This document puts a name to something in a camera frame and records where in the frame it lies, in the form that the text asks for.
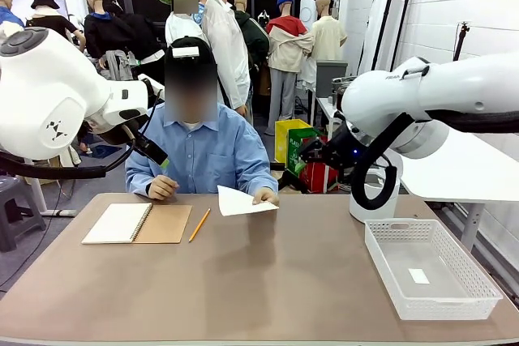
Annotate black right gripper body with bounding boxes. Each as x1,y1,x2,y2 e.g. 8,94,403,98
323,120,369,172

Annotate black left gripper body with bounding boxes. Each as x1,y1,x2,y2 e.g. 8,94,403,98
96,117,144,147

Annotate spiral notebook brown cover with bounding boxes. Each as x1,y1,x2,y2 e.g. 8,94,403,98
80,201,194,246

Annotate yellow pencil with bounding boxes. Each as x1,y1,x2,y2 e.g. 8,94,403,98
187,207,212,243

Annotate white paper sheet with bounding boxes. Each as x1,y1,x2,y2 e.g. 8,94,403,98
216,184,281,218

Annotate person's left forearm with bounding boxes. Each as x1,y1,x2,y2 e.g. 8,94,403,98
242,158,280,194

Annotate person's right forearm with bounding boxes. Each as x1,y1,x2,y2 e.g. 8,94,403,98
125,158,164,198

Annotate person's right hand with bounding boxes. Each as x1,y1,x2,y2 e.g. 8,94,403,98
147,174,181,202

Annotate person's left hand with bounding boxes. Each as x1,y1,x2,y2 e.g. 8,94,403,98
251,186,281,207

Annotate green recycling bin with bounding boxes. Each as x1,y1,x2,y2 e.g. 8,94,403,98
285,126,325,177

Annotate yellow recycling bin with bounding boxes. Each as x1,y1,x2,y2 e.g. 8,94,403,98
274,118,313,164

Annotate small white table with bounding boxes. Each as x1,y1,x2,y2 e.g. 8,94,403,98
313,96,345,140

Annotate wooden board black brackets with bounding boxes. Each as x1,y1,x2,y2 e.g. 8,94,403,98
267,161,310,195

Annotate person in blue shirt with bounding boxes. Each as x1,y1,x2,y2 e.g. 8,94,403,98
124,36,280,201

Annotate metal tray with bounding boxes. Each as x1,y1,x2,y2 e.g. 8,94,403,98
331,75,360,91

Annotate white lidded trash bin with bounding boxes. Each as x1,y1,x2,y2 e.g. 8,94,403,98
349,155,404,224

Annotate grey cabinet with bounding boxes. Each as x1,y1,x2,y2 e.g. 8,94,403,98
315,61,350,98

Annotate background person black clothes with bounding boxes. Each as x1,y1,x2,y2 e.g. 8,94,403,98
105,0,165,84

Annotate mannequin blue cap red jacket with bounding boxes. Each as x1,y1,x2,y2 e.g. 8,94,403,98
264,0,315,137

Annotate mannequin black hoodie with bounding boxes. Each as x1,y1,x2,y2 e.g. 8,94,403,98
84,0,122,82

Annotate large white side table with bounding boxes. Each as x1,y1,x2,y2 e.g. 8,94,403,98
388,130,519,252

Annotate white work table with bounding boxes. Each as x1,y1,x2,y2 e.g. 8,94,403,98
24,177,79,218

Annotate mannequin beige shirt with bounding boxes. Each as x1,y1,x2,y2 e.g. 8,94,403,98
310,0,349,64

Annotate mannequin green checked hat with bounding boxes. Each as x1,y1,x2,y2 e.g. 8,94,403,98
155,0,212,45

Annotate mannequin dark green hoodie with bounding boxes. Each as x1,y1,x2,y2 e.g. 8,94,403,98
233,0,271,120

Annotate grey plastic stool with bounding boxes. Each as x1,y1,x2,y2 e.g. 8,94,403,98
0,175,47,254

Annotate mannequin black bucket hat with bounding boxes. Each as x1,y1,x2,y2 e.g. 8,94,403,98
24,0,87,53

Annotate white oval appliance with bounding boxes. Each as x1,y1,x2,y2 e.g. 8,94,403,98
299,0,319,32

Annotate tall mannequin white shirt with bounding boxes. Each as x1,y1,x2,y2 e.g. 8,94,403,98
201,0,253,114

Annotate white label sticker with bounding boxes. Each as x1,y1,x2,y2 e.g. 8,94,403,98
407,267,431,285

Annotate white perforated plastic basket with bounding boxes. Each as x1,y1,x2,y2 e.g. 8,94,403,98
363,218,504,322

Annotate mannequin blue white jacket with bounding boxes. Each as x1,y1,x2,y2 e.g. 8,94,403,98
0,0,26,36

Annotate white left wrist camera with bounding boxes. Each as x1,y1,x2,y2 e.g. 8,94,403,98
136,73,166,102

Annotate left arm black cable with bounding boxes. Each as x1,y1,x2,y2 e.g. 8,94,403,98
0,93,161,181

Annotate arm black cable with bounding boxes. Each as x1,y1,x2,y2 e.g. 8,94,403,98
350,108,519,211
0,93,161,181

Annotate black wall pole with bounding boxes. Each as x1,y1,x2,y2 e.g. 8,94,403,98
380,0,403,74
391,0,419,70

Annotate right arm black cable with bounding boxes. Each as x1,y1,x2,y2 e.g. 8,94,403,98
350,108,519,211

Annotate black camera tripod pole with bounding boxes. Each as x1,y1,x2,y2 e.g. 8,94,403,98
453,21,472,62

